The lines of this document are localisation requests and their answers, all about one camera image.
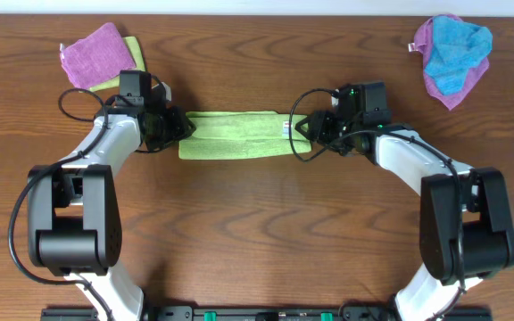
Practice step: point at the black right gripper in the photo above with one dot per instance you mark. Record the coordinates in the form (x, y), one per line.
(320, 127)

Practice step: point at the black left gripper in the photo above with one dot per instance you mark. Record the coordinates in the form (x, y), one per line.
(173, 126)

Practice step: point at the light green microfiber cloth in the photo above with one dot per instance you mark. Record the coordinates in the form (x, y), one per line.
(231, 135)

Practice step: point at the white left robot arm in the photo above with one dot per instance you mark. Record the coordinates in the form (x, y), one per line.
(74, 225)

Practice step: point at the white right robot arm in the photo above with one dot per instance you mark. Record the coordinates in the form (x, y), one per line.
(466, 231)

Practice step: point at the folded green cloth under purple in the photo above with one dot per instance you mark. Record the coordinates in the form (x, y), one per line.
(136, 53)

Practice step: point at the crumpled purple cloth under blue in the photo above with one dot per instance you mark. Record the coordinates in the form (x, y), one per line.
(422, 43)

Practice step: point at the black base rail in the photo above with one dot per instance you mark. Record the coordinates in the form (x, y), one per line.
(186, 313)

